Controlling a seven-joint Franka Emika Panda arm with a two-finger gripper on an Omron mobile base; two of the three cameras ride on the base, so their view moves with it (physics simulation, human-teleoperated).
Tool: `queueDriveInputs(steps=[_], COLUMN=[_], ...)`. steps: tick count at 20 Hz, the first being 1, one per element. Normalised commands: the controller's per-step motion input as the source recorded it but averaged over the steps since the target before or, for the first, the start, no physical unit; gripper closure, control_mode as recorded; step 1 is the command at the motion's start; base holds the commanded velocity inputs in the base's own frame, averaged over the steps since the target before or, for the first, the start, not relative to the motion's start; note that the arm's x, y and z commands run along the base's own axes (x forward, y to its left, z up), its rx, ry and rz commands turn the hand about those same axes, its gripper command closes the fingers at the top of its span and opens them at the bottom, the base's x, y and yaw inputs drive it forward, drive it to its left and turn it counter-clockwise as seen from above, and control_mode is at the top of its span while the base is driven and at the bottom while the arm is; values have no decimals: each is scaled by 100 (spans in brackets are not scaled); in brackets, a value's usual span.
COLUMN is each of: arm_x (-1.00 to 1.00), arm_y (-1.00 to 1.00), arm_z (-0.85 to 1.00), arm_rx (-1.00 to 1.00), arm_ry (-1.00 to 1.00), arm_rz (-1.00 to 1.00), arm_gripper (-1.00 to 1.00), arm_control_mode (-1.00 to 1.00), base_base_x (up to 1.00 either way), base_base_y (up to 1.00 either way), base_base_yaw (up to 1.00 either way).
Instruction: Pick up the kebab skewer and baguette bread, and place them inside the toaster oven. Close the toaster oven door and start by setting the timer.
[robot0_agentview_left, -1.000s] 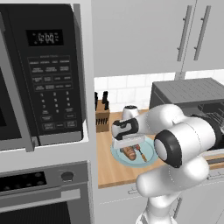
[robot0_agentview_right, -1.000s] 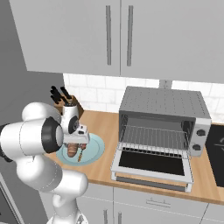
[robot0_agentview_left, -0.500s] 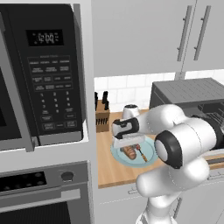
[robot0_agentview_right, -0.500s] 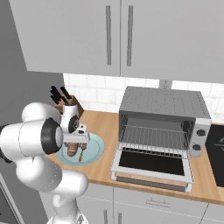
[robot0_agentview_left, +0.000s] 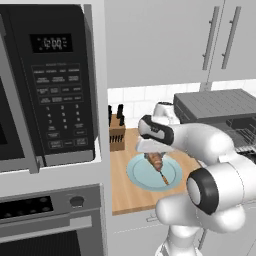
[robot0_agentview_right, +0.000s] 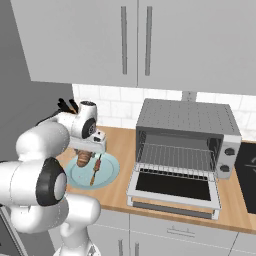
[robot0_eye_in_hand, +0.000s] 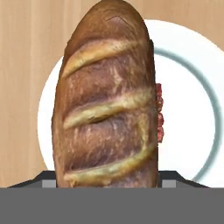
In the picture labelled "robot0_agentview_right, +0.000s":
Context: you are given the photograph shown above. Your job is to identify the grey toaster oven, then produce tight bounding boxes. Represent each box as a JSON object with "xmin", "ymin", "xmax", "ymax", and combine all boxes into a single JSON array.
[{"xmin": 125, "ymin": 97, "xmax": 243, "ymax": 221}]

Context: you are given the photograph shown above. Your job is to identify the toaster oven door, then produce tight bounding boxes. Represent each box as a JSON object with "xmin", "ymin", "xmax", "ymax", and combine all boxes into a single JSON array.
[{"xmin": 125, "ymin": 165, "xmax": 222, "ymax": 221}]

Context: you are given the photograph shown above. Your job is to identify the narrow grey drawer front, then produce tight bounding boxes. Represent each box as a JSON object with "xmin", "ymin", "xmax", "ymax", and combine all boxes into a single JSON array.
[{"xmin": 87, "ymin": 207, "xmax": 131, "ymax": 232}]

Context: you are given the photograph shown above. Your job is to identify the wide grey drawer front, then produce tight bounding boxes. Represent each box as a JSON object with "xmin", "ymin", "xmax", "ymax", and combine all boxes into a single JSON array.
[{"xmin": 128, "ymin": 213, "xmax": 240, "ymax": 252}]

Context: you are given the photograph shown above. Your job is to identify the brown baguette bread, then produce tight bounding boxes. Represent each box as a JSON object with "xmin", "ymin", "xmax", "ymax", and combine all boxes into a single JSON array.
[{"xmin": 75, "ymin": 149, "xmax": 94, "ymax": 169}]

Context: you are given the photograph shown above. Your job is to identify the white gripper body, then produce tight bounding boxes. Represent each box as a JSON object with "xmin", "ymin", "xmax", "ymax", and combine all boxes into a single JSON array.
[{"xmin": 68, "ymin": 136, "xmax": 108, "ymax": 155}]

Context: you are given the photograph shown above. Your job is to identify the kebab skewer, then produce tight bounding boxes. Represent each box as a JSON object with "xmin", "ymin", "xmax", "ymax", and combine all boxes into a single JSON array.
[{"xmin": 88, "ymin": 153, "xmax": 104, "ymax": 187}]

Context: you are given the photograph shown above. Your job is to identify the light blue plate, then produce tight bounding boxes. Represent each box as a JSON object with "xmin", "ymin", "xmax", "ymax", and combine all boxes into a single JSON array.
[{"xmin": 63, "ymin": 151, "xmax": 121, "ymax": 191}]

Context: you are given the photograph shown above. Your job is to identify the grey cupboard door handle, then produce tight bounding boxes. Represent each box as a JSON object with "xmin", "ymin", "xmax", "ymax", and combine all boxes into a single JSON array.
[
  {"xmin": 144, "ymin": 5, "xmax": 154, "ymax": 77},
  {"xmin": 120, "ymin": 5, "xmax": 129, "ymax": 76}
]

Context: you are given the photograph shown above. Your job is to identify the grey wall cupboard door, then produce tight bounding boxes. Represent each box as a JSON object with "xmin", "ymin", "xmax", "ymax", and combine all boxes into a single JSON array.
[
  {"xmin": 9, "ymin": 0, "xmax": 139, "ymax": 89},
  {"xmin": 137, "ymin": 0, "xmax": 256, "ymax": 97}
]

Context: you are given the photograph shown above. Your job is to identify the black hob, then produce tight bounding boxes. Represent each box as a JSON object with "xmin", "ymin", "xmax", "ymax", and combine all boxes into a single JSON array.
[{"xmin": 233, "ymin": 141, "xmax": 256, "ymax": 215}]

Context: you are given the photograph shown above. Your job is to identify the black knife block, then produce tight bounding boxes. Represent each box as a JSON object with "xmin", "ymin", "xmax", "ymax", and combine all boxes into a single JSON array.
[{"xmin": 56, "ymin": 97, "xmax": 80, "ymax": 115}]

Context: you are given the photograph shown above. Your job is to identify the grey wall socket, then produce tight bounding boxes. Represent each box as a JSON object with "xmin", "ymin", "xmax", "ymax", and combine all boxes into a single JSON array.
[{"xmin": 181, "ymin": 90, "xmax": 198, "ymax": 103}]

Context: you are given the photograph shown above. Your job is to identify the grey drawer handle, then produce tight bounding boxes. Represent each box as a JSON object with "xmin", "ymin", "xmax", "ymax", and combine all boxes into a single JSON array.
[{"xmin": 166, "ymin": 226, "xmax": 197, "ymax": 239}]

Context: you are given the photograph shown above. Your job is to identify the toaster oven wire rack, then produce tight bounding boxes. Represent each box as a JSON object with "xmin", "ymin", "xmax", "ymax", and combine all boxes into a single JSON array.
[{"xmin": 135, "ymin": 142, "xmax": 217, "ymax": 178}]

